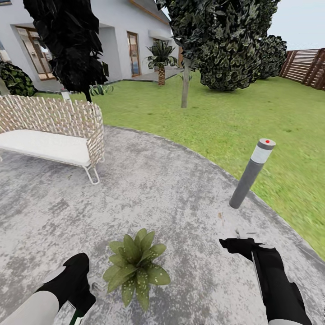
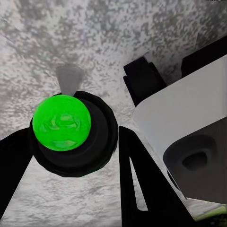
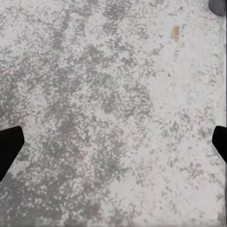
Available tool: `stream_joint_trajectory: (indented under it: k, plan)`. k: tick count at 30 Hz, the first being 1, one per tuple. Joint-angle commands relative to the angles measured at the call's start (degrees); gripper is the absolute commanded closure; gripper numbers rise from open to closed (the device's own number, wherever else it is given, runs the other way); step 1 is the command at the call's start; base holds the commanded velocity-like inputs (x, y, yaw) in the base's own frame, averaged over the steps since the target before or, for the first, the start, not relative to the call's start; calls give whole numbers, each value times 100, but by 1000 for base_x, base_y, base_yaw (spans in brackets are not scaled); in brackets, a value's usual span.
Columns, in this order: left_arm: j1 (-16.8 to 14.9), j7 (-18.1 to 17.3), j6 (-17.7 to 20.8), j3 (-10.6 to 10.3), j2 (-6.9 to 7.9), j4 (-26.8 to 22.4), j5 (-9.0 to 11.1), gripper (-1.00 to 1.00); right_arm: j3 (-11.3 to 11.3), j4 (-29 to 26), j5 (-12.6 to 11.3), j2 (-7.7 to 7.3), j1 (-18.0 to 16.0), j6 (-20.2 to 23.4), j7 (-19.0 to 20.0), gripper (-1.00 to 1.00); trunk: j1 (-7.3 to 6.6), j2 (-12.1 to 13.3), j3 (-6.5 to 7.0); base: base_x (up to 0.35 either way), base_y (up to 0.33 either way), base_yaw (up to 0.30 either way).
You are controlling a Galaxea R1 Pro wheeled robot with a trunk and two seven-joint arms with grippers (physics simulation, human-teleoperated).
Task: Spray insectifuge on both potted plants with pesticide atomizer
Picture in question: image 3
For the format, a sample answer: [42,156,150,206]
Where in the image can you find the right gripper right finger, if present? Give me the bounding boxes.
[212,126,227,164]

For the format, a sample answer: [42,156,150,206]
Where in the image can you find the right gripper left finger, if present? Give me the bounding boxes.
[0,125,25,182]

